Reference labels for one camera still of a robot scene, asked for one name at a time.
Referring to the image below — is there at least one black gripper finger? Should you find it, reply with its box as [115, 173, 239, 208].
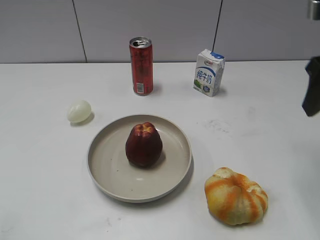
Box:
[302, 56, 320, 117]

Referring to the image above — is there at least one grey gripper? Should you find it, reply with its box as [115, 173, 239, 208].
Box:
[307, 0, 320, 20]

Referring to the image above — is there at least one dark red apple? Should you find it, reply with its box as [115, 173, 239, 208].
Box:
[125, 122, 163, 168]

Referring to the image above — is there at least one beige round plate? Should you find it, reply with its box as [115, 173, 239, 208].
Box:
[87, 114, 193, 203]

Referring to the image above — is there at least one white milk carton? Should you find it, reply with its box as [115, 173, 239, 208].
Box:
[193, 49, 225, 97]

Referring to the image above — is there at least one yellow orange toy pumpkin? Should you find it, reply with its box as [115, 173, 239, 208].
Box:
[204, 167, 268, 226]

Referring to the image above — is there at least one red drink can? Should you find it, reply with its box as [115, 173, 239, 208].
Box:
[129, 36, 153, 96]

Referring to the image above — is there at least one white egg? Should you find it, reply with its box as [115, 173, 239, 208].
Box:
[67, 100, 92, 123]

